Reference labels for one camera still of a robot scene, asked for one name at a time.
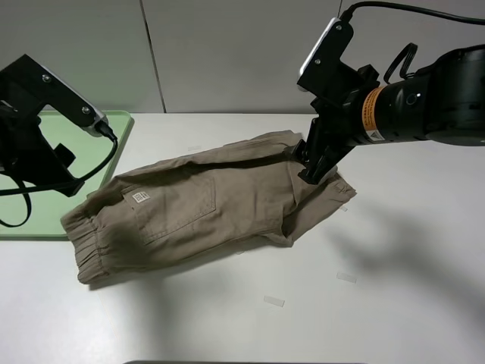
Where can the clear tape strip front centre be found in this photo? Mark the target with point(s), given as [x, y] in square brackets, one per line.
[274, 301]

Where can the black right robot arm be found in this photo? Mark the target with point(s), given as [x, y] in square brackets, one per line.
[442, 102]

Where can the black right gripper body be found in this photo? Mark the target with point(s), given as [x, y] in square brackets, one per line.
[344, 102]

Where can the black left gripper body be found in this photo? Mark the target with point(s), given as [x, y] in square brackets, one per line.
[26, 155]

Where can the clear tape strip front right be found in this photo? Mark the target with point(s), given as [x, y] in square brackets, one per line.
[346, 277]

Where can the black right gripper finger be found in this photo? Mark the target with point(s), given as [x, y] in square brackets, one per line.
[331, 156]
[308, 152]

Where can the light green plastic tray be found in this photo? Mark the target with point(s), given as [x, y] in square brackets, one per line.
[48, 207]

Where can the khaki jeans shorts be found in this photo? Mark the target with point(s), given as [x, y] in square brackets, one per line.
[179, 209]

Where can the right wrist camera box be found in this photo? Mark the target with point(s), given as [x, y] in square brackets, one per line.
[326, 57]

